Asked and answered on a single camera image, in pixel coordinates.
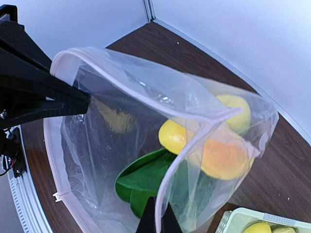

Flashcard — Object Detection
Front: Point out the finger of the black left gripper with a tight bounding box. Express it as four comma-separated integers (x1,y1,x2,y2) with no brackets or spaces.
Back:
0,74,90,129
0,19,73,88

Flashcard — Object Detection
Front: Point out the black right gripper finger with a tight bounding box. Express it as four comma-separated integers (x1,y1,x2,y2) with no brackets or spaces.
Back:
136,196,183,233

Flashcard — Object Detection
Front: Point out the toy bok choy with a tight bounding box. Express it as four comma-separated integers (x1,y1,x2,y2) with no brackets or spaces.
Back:
115,148,177,218

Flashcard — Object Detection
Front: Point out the orange toy mango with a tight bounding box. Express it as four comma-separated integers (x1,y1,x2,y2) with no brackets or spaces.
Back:
201,139,260,181

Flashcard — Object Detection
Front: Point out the clear zip top bag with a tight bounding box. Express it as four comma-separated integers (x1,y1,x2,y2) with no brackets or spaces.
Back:
44,47,279,233

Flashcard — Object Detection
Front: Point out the yellow toy lemon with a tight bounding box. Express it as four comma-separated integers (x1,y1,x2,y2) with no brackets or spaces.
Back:
158,119,186,155

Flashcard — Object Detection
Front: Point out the green yellow toy lime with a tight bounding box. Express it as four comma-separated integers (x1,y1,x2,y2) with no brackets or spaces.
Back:
216,94,251,135

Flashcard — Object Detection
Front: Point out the dark green toy cucumber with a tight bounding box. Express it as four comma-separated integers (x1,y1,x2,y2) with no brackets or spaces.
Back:
170,164,218,215

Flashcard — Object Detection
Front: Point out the brown toy bun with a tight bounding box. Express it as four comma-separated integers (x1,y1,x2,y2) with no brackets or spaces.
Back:
94,100,135,133

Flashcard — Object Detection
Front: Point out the green plastic basket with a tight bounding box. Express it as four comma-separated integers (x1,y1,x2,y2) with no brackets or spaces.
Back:
215,207,311,233

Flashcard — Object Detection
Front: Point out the beige toy walnut ball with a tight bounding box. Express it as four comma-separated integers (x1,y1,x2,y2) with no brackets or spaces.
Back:
271,226,296,233

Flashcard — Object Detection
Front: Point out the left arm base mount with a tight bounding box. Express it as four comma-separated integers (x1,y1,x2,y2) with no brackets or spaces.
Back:
0,127,27,178

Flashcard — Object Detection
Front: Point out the aluminium front rail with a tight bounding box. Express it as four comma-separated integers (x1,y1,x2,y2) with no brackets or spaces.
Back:
0,155,52,233

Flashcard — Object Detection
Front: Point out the left aluminium frame post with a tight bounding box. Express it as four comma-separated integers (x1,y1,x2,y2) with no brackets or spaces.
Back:
143,0,156,22

